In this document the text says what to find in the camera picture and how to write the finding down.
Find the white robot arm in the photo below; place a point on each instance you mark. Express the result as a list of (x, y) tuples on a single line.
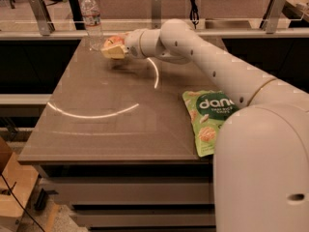
[(261, 156)]

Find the clear plastic water bottle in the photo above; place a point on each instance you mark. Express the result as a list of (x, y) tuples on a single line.
[(91, 17)]

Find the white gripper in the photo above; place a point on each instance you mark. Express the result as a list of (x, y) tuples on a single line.
[(132, 44)]

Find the right metal rail bracket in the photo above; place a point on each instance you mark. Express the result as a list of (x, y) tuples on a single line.
[(270, 22)]

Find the red apple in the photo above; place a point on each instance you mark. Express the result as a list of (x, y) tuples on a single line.
[(114, 40)]

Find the left metal rail bracket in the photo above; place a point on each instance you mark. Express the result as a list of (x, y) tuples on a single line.
[(42, 17)]

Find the middle metal rail bracket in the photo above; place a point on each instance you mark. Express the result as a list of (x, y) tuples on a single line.
[(156, 13)]

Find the wooden box at left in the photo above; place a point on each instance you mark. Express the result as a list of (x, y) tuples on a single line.
[(16, 184)]

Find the green rice chips bag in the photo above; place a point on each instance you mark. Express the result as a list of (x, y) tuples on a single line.
[(208, 110)]

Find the metal rail bracket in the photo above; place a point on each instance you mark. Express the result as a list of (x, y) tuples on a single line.
[(156, 13), (42, 17), (270, 22)]

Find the grey drawer cabinet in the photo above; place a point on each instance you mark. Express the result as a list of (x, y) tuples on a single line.
[(175, 196)]

